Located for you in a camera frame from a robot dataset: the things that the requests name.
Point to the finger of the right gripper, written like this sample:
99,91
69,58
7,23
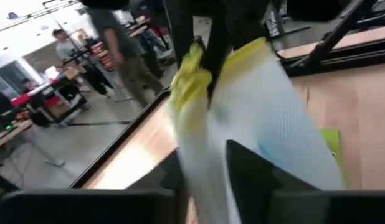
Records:
181,37
220,56

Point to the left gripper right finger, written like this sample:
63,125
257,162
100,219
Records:
258,193

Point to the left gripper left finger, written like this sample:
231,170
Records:
86,208

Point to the white mesh pouch yellow trim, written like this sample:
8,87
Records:
258,109

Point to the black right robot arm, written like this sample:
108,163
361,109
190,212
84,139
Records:
317,9

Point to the person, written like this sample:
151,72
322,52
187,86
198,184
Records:
117,40
29,84
66,46

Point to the black work table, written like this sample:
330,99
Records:
68,109

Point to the wooden workbench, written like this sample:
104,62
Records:
15,132

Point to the black aluminium table frame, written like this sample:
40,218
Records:
117,141

